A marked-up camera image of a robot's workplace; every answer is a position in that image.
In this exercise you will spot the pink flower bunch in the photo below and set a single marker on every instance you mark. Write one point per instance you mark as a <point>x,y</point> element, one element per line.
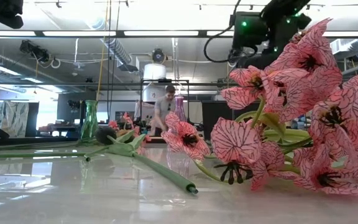
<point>235,143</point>

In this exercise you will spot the black tulip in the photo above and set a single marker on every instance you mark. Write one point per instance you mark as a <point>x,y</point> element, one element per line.
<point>169,175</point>

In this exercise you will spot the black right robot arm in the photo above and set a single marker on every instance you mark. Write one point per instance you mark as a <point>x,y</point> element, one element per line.
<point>278,12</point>

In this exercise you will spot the pink glass vase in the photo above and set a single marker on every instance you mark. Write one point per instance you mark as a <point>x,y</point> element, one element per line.
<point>180,110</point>

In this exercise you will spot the green glass vase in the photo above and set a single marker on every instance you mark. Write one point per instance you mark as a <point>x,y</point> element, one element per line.
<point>89,127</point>

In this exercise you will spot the red background flowers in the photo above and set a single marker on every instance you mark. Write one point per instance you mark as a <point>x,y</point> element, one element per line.
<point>126,119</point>

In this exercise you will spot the black partition panel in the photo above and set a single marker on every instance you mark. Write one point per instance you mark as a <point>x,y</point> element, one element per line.
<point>213,121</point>

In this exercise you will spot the white cylindrical tank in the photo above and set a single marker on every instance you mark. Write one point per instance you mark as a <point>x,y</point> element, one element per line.
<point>154,71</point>

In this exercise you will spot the white patterned panel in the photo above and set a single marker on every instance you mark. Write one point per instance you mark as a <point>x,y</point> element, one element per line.
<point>8,118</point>

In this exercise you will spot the person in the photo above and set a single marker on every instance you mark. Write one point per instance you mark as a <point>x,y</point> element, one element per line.
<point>163,109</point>

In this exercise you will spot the silver ventilation duct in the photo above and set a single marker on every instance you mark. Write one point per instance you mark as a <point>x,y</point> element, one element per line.
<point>118,51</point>

